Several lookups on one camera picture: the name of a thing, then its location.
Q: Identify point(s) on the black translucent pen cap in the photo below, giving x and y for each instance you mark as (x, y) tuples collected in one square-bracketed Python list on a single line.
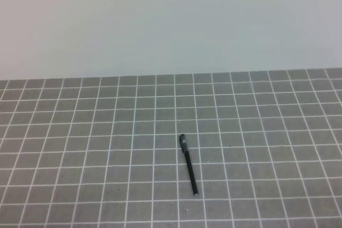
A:
[(183, 143)]

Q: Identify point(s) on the black pen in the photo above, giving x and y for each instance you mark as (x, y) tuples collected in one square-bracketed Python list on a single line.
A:
[(191, 172)]

